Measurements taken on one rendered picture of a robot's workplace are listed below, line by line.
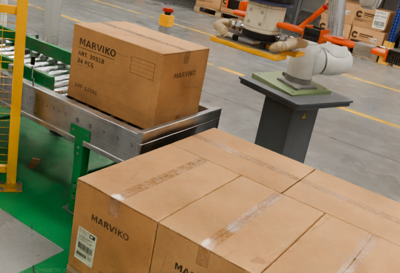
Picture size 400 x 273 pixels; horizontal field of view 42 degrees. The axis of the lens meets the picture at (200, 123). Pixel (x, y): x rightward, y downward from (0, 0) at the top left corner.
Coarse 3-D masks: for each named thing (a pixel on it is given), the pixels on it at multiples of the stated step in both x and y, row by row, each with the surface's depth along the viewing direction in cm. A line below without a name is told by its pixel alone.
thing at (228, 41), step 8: (216, 40) 227; (224, 40) 225; (232, 40) 225; (240, 40) 229; (240, 48) 221; (248, 48) 219; (256, 48) 219; (264, 48) 220; (264, 56) 215; (272, 56) 213; (280, 56) 216
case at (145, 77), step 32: (96, 32) 261; (128, 32) 272; (160, 32) 288; (96, 64) 265; (128, 64) 254; (160, 64) 243; (192, 64) 264; (96, 96) 270; (128, 96) 258; (160, 96) 249; (192, 96) 275
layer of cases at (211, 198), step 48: (192, 144) 251; (240, 144) 263; (96, 192) 194; (144, 192) 197; (192, 192) 204; (240, 192) 212; (288, 192) 220; (336, 192) 229; (96, 240) 199; (144, 240) 185; (192, 240) 172; (240, 240) 178; (288, 240) 183; (336, 240) 190; (384, 240) 196
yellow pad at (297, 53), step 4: (268, 44) 236; (280, 52) 232; (284, 52) 231; (288, 52) 229; (292, 52) 229; (296, 52) 230; (300, 52) 232; (304, 52) 235; (292, 56) 229; (296, 56) 229; (300, 56) 232
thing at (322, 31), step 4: (304, 28) 214; (308, 28) 212; (312, 28) 219; (316, 28) 220; (320, 28) 219; (304, 32) 214; (308, 32) 213; (312, 32) 211; (316, 32) 211; (320, 32) 210; (324, 32) 212; (328, 32) 216; (304, 36) 214; (308, 36) 213; (312, 36) 213; (316, 36) 212; (320, 36) 211; (312, 40) 212; (316, 40) 211; (320, 40) 212; (324, 40) 216
